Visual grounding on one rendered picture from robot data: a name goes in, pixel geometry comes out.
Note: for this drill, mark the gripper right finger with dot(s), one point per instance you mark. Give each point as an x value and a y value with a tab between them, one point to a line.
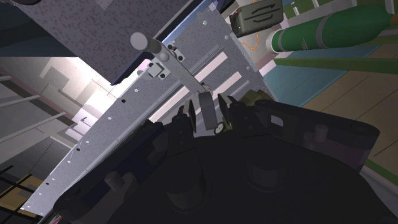
298	124

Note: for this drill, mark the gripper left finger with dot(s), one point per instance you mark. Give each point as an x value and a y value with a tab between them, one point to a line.
155	140

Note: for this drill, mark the grey speckled shelf plate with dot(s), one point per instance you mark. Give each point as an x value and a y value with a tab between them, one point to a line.
130	118

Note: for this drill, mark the olive green unit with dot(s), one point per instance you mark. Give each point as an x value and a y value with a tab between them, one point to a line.
253	96

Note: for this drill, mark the grey hold-down bar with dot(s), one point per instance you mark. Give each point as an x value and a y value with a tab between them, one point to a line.
174	63

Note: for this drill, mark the blue floor mat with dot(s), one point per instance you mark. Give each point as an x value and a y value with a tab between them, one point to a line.
304	77

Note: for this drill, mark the small white round dial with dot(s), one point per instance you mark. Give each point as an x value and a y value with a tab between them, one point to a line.
219	128

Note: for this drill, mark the green beam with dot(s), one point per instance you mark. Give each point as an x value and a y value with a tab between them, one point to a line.
342	64

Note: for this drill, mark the green cylinder with grey bands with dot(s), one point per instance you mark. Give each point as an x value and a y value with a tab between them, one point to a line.
335	29

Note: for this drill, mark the olive green case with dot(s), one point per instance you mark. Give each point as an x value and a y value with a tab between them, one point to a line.
258	17

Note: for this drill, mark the large grey speckled box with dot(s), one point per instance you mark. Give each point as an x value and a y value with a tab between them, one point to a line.
102	28

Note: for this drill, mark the grey railing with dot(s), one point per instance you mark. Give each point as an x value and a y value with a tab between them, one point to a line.
25	121

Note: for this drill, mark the grey bracket block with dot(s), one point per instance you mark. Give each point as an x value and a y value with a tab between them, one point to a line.
158	70

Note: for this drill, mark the yellow and black frame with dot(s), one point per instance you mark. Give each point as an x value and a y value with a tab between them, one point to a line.
18	194

